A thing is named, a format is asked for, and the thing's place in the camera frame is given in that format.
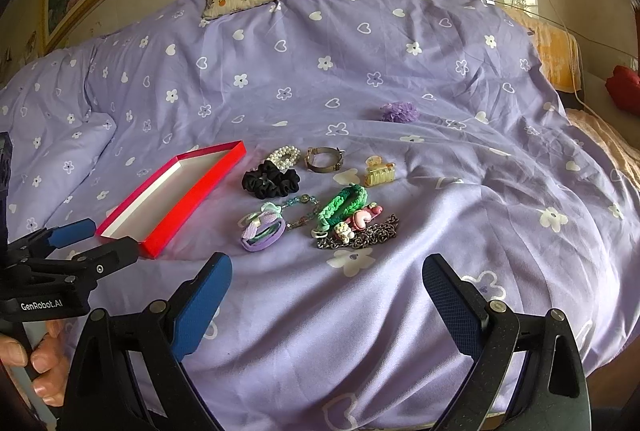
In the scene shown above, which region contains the purple bow hair tie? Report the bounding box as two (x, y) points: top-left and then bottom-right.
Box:
(238, 201), (288, 253)

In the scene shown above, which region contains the white pearl bracelet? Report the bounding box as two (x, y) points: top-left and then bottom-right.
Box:
(264, 145), (303, 172)

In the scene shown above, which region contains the pink cartoon hair clip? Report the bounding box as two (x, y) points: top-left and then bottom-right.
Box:
(333, 202), (384, 243)

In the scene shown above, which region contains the teal beaded bracelet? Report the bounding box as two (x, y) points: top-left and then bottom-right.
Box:
(278, 193), (321, 231)

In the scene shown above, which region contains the dark metal chain necklace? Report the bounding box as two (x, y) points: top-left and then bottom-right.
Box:
(316, 213), (400, 251)

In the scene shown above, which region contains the yellow translucent hair claw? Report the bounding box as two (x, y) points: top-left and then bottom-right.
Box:
(364, 156), (396, 187)

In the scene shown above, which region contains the person's left hand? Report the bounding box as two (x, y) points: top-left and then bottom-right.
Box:
(1, 319), (70, 407)

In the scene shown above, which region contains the orange bedside cloth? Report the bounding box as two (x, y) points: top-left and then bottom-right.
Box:
(502, 5), (582, 94)

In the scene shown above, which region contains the red jewelry box tray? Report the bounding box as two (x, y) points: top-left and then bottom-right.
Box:
(96, 140), (246, 259)

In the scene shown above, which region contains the gold wrist watch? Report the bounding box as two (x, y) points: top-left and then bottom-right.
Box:
(304, 147), (344, 174)

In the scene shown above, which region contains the red plush item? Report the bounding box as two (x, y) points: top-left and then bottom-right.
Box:
(605, 66), (640, 117)

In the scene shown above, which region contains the green braided hair band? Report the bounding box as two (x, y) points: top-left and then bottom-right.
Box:
(316, 184), (368, 233)

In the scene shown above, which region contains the white charging cable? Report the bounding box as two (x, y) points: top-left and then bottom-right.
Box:
(514, 0), (609, 122)

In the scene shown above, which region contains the purple fluffy hair tie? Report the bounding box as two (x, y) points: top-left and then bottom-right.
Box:
(378, 100), (420, 124)

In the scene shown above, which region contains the purple floral bed quilt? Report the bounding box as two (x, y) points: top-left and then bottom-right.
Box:
(1, 0), (639, 430)

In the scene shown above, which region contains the black fabric scrunchie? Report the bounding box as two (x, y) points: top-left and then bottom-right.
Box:
(242, 160), (300, 199)

